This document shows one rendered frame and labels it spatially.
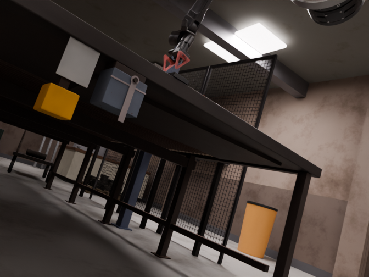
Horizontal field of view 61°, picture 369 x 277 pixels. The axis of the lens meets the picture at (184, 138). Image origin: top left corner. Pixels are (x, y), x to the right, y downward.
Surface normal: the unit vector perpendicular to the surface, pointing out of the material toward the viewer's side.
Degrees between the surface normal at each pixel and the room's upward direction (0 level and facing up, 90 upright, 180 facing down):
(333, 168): 90
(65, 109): 90
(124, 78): 90
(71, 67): 90
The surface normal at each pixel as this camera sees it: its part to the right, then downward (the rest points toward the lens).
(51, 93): 0.64, 0.06
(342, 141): -0.78, -0.34
